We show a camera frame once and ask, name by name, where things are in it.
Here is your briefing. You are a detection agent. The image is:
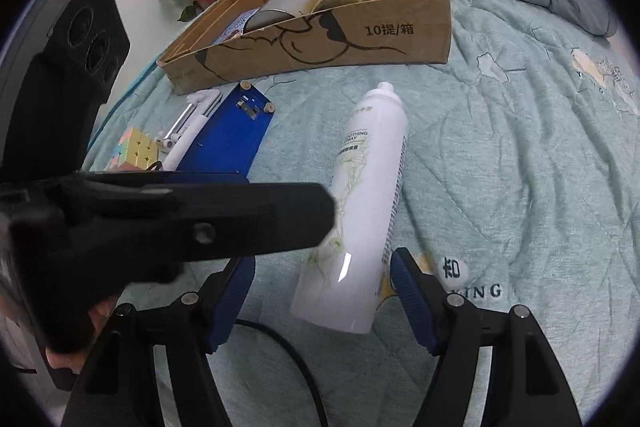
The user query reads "white spray bottle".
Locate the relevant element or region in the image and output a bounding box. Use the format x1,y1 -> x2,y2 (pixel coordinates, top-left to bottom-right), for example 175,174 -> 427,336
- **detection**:
290,82 -> 408,334

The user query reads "large cardboard box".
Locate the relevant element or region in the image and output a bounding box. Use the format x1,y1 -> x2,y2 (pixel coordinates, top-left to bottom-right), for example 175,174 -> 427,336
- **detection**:
156,0 -> 452,96

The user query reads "blue printed carton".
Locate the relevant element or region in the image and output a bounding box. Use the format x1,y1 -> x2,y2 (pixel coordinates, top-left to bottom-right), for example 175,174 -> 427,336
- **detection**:
217,7 -> 261,45

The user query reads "blue plastic case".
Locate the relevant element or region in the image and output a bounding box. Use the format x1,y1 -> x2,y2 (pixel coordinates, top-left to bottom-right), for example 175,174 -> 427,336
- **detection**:
172,81 -> 277,184

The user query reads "black cable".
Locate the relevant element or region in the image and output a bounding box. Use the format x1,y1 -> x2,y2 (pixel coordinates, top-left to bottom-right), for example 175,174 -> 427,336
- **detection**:
234,318 -> 328,427

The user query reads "white folding phone stand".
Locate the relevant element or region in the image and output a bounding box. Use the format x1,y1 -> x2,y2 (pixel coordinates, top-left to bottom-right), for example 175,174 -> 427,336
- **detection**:
156,91 -> 221,148

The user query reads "pastel puzzle cube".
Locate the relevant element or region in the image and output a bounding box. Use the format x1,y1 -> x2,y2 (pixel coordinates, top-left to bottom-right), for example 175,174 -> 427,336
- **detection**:
105,126 -> 161,171

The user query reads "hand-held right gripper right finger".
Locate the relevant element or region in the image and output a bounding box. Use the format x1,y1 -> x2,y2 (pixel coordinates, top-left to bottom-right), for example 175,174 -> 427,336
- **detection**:
390,248 -> 583,427

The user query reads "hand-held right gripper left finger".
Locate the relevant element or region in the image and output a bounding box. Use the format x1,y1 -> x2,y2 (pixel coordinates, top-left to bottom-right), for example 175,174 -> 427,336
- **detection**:
60,254 -> 257,427

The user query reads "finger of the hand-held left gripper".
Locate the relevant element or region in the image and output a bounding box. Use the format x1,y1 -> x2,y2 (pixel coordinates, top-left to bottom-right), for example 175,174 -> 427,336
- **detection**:
55,172 -> 336,286

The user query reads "person's left hand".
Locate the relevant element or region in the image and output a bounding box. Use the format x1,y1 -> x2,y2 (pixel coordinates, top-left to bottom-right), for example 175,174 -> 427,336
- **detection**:
44,296 -> 119,374

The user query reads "light blue quilted blanket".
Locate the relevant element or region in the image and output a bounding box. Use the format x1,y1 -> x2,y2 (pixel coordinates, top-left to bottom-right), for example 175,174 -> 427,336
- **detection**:
85,0 -> 640,427

